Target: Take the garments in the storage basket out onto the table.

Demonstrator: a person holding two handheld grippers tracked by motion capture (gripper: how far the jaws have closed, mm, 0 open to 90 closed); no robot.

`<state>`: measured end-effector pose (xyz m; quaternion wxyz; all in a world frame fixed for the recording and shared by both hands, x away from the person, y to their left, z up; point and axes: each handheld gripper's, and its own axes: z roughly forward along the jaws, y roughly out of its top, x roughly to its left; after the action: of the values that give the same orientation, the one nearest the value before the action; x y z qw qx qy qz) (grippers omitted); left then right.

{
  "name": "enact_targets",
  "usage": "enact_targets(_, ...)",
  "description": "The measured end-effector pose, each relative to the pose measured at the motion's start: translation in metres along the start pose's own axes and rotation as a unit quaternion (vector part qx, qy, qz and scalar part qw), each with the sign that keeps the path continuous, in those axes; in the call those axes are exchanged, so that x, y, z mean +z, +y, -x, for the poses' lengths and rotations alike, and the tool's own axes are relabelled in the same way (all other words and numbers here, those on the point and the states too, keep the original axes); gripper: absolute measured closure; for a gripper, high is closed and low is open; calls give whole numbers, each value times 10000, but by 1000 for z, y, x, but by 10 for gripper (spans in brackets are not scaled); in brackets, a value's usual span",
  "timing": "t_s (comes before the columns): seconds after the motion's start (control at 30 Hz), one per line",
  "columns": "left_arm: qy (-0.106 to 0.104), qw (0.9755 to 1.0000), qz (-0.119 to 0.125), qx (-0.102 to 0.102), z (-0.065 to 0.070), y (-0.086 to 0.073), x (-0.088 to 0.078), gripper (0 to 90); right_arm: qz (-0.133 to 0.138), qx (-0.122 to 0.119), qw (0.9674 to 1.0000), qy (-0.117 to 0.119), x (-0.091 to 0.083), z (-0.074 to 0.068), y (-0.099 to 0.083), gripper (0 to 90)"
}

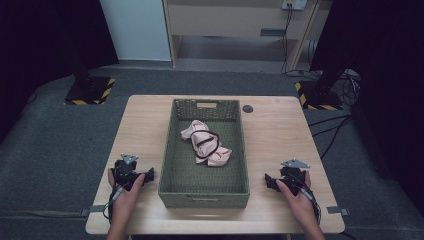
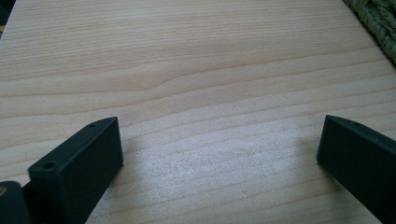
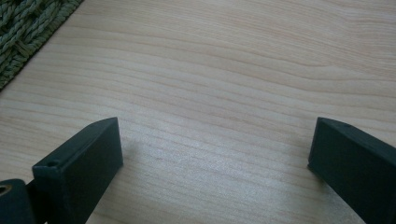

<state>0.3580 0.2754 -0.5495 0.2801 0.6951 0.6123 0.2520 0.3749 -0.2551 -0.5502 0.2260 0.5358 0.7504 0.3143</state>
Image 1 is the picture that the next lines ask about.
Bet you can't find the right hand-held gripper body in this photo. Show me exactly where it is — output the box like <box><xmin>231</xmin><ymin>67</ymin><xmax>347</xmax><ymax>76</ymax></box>
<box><xmin>278</xmin><ymin>158</ymin><xmax>311</xmax><ymax>197</ymax></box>

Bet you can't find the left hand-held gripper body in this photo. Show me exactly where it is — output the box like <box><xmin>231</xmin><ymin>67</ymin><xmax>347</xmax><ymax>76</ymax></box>
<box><xmin>110</xmin><ymin>153</ymin><xmax>148</xmax><ymax>192</ymax></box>

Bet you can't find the green woven basket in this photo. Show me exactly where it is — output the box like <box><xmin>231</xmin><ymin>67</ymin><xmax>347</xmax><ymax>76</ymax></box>
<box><xmin>157</xmin><ymin>98</ymin><xmax>251</xmax><ymax>210</ymax></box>

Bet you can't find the pink cloth with black strap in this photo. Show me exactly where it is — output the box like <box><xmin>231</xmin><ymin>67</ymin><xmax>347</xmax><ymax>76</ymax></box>
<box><xmin>180</xmin><ymin>119</ymin><xmax>233</xmax><ymax>167</ymax></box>

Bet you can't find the person's right hand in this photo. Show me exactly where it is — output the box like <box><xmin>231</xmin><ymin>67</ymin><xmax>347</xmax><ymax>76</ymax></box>
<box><xmin>275</xmin><ymin>170</ymin><xmax>318</xmax><ymax>220</ymax></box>

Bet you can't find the person's left hand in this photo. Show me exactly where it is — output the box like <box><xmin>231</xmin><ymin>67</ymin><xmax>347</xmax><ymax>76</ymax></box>
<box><xmin>107</xmin><ymin>168</ymin><xmax>147</xmax><ymax>216</ymax></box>

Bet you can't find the black stand with striped base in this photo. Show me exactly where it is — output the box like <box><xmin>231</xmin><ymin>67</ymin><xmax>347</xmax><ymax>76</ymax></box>
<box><xmin>294</xmin><ymin>68</ymin><xmax>344</xmax><ymax>111</ymax></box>
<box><xmin>63</xmin><ymin>49</ymin><xmax>117</xmax><ymax>106</ymax></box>

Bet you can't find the dark curtain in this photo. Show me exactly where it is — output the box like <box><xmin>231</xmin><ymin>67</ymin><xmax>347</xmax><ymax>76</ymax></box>
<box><xmin>309</xmin><ymin>0</ymin><xmax>424</xmax><ymax>216</ymax></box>
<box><xmin>0</xmin><ymin>0</ymin><xmax>120</xmax><ymax>143</ymax></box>

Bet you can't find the white power strip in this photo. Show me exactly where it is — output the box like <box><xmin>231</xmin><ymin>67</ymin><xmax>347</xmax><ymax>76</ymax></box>
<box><xmin>281</xmin><ymin>0</ymin><xmax>309</xmax><ymax>11</ymax></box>

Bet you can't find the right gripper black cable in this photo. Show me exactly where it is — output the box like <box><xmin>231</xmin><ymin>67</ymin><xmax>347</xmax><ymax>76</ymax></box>
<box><xmin>297</xmin><ymin>185</ymin><xmax>323</xmax><ymax>225</ymax></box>

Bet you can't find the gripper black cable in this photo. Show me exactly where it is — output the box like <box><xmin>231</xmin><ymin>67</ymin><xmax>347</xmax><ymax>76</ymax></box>
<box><xmin>297</xmin><ymin>185</ymin><xmax>323</xmax><ymax>225</ymax></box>
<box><xmin>102</xmin><ymin>186</ymin><xmax>125</xmax><ymax>224</ymax></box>

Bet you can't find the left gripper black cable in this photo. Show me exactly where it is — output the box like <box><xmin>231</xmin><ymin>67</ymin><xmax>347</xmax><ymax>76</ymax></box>
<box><xmin>102</xmin><ymin>186</ymin><xmax>125</xmax><ymax>224</ymax></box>

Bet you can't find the grey table bracket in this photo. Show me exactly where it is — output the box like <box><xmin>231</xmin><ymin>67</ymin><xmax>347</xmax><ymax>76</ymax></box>
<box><xmin>326</xmin><ymin>205</ymin><xmax>351</xmax><ymax>217</ymax></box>
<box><xmin>79</xmin><ymin>204</ymin><xmax>106</xmax><ymax>218</ymax></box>

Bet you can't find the black floor cable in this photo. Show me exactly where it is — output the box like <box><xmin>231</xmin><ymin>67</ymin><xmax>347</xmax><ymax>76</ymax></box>
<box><xmin>311</xmin><ymin>115</ymin><xmax>353</xmax><ymax>161</ymax></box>
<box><xmin>307</xmin><ymin>114</ymin><xmax>353</xmax><ymax>128</ymax></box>

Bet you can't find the grey floor strap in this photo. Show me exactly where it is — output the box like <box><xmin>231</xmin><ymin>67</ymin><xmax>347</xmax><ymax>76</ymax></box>
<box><xmin>0</xmin><ymin>209</ymin><xmax>83</xmax><ymax>218</ymax></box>

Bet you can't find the tangle of black cables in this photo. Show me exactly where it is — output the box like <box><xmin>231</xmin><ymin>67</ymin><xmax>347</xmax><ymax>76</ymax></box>
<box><xmin>333</xmin><ymin>68</ymin><xmax>362</xmax><ymax>107</ymax></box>

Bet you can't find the black power strip cable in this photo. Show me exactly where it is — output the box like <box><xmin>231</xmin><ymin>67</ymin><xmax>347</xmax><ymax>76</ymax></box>
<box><xmin>280</xmin><ymin>3</ymin><xmax>295</xmax><ymax>75</ymax></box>

